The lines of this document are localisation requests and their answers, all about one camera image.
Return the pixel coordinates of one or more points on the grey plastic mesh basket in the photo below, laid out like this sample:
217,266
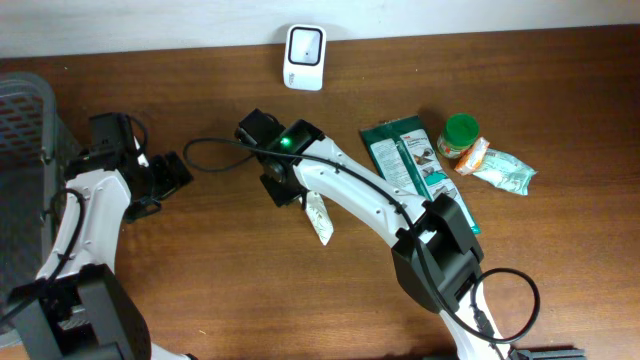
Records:
35,145

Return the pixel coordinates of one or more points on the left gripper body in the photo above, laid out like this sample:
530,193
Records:
151,179

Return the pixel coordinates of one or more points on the green wipes pack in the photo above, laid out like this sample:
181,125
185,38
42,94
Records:
404,156

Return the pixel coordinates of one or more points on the orange tissue pack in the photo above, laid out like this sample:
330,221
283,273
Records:
473,157

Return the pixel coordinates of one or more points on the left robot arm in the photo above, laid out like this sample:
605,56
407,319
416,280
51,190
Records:
76,308

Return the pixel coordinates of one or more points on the green lid jar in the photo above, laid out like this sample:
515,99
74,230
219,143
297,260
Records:
458,135

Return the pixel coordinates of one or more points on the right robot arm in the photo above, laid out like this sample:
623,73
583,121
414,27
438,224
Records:
437,257

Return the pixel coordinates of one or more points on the white cream tube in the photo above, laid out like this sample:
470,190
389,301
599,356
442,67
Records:
314,207

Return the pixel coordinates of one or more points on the white barcode scanner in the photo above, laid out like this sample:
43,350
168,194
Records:
304,57

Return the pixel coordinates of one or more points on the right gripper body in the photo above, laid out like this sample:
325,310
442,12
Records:
281,187

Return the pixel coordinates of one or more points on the light green snack packet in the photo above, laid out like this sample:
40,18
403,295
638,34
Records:
505,172

